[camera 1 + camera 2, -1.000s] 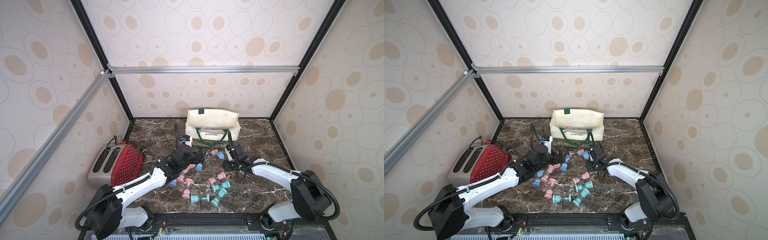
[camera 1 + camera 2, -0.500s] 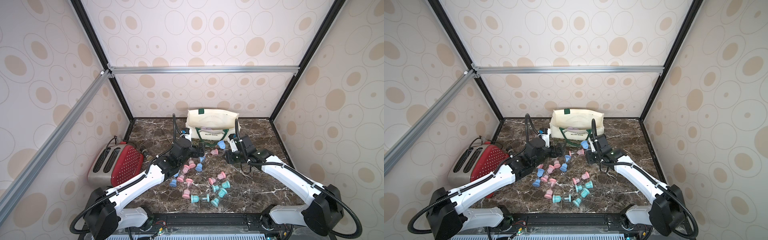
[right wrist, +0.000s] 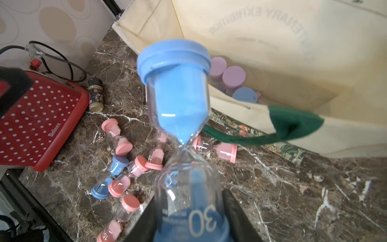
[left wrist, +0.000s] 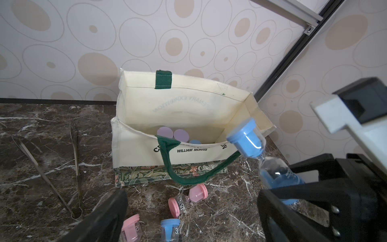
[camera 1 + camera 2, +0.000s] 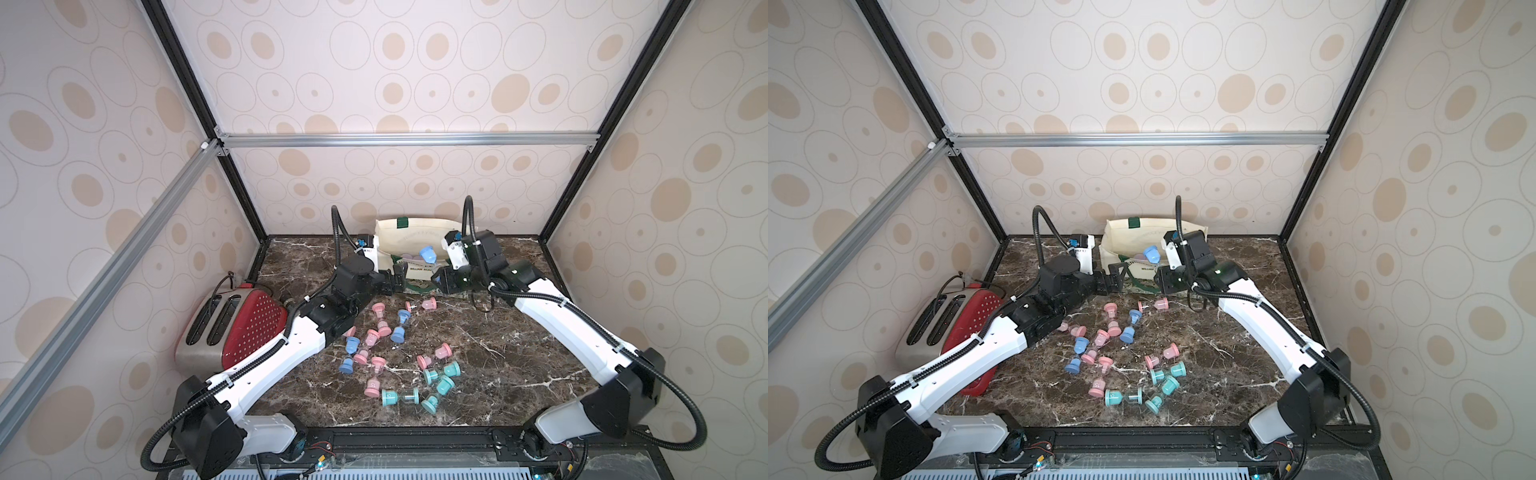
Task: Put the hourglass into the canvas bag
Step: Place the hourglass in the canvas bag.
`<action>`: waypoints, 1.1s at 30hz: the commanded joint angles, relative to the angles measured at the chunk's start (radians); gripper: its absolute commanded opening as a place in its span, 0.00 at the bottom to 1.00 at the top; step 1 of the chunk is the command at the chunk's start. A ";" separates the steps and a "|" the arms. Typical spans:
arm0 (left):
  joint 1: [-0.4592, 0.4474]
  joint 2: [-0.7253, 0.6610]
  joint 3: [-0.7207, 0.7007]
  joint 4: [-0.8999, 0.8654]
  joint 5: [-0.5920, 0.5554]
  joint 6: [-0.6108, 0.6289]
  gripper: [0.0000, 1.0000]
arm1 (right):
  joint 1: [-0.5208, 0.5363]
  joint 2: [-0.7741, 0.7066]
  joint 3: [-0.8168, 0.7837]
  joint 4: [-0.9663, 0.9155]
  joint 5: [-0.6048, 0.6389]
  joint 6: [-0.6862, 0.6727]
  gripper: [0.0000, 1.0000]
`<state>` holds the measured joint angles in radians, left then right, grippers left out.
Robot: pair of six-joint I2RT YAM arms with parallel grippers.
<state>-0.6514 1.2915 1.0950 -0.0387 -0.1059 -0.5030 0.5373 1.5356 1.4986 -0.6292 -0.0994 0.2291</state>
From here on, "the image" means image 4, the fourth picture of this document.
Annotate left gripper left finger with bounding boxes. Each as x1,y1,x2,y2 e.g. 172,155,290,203
59,190,128,242

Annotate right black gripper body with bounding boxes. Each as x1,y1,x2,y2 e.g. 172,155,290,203
269,154,387,242

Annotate pink hourglass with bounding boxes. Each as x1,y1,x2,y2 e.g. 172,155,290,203
168,184,208,218
121,214,142,242

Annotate metal tongs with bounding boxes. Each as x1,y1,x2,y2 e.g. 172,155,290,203
11,119,84,221

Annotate cream canvas tote bag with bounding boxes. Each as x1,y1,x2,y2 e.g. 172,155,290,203
111,70,276,185

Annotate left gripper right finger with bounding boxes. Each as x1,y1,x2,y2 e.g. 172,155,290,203
257,190,330,242

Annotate aluminium frame rail back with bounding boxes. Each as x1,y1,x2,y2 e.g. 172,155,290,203
253,0,323,28

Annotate pink hourglass top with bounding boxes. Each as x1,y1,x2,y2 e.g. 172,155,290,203
168,184,208,218

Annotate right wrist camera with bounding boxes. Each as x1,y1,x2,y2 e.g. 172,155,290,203
310,77,387,172

